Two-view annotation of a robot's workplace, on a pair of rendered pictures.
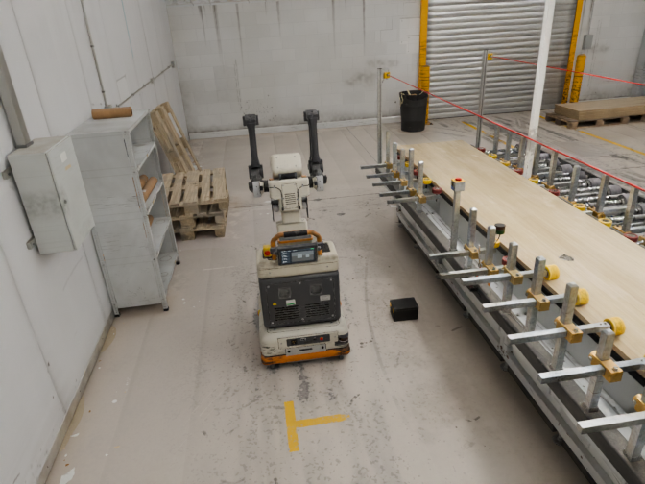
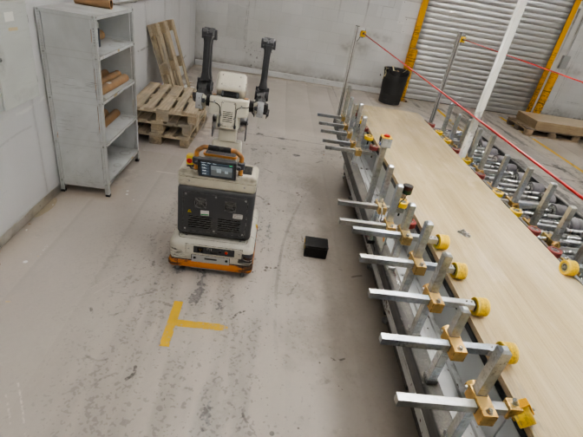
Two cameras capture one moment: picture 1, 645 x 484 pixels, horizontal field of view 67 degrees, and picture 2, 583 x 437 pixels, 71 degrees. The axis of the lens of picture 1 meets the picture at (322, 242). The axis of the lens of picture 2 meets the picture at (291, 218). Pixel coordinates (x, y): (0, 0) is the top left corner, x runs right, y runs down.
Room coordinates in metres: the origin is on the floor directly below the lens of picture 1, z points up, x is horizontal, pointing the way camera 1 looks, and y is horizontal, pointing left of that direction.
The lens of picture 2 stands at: (0.35, -0.43, 2.03)
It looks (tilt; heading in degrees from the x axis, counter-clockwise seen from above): 30 degrees down; 1
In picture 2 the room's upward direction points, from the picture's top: 10 degrees clockwise
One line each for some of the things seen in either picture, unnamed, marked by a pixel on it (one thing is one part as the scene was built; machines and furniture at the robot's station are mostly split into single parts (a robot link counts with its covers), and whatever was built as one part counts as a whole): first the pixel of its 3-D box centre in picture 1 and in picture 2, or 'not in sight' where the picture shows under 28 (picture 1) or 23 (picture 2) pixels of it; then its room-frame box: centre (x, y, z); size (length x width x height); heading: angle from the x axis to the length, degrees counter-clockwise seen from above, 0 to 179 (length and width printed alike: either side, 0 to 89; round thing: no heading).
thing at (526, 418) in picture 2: not in sight; (521, 413); (1.26, -1.26, 0.93); 0.09 x 0.08 x 0.09; 97
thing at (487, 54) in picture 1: (483, 106); (445, 86); (5.20, -1.77, 1.25); 0.15 x 0.08 x 1.10; 7
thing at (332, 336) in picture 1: (308, 339); (213, 251); (2.75, 0.14, 0.23); 0.41 x 0.02 x 0.08; 96
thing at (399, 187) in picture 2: (488, 262); (389, 219); (2.53, -0.97, 0.87); 0.04 x 0.04 x 0.48; 7
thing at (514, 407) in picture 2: not in sight; (519, 409); (1.26, -1.25, 0.95); 0.10 x 0.04 x 0.10; 97
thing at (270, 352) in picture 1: (300, 321); (217, 234); (3.07, 0.19, 0.16); 0.67 x 0.64 x 0.25; 6
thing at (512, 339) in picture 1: (561, 331); (425, 299); (1.74, -1.03, 0.95); 0.50 x 0.04 x 0.04; 97
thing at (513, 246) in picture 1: (509, 281); (399, 241); (2.28, -1.00, 0.89); 0.04 x 0.04 x 0.48; 7
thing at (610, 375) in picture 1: (605, 366); (452, 342); (1.51, -1.09, 0.95); 0.14 x 0.06 x 0.05; 7
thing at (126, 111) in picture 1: (112, 112); (93, 1); (4.09, 1.65, 1.59); 0.30 x 0.08 x 0.08; 97
